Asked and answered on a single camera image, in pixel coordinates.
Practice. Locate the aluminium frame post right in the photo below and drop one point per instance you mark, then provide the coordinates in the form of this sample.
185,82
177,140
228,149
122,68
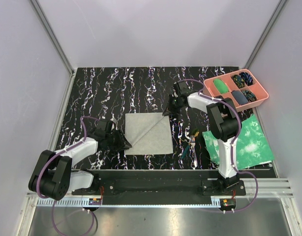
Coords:
265,33

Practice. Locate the aluminium frame post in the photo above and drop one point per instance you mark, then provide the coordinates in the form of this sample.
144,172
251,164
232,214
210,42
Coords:
49,31
265,33

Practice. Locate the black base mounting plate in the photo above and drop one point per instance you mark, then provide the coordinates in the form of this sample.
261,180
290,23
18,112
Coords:
160,199

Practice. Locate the black marbled table mat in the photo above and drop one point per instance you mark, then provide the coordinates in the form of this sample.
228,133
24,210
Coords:
112,92

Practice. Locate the dark blue patterned sock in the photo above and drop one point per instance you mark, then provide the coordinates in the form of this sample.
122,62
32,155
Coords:
248,79

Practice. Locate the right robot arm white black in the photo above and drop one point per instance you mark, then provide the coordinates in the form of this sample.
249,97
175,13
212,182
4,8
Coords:
225,125

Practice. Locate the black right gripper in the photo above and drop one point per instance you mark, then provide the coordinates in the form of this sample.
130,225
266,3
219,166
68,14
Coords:
169,110

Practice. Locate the yellow blue patterned sock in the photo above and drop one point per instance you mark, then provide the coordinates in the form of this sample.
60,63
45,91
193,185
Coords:
238,80

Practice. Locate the aluminium frame post left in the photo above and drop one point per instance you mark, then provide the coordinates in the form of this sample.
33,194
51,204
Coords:
49,31

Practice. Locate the grey cloth napkin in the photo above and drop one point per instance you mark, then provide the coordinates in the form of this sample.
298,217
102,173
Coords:
148,133

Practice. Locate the silver fork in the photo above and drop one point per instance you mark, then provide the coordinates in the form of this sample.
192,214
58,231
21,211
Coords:
192,145

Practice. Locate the pink divided tray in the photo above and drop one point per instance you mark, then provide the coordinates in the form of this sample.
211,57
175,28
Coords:
256,88

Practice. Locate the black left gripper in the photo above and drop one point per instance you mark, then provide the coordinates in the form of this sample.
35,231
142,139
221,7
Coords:
123,143

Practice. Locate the green white tie-dye cloth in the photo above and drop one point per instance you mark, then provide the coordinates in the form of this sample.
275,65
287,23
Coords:
252,146

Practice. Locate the green rolled sock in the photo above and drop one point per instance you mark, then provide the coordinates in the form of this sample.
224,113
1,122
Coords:
220,86

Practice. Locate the aluminium front rail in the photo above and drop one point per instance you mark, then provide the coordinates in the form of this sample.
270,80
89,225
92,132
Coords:
272,187

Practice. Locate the blue green patterned sock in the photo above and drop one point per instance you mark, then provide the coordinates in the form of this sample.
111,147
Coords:
250,96

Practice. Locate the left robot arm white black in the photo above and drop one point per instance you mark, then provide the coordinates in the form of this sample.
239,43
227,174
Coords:
53,177

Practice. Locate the grey blue rolled sock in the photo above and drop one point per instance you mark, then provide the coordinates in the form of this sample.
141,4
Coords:
239,97

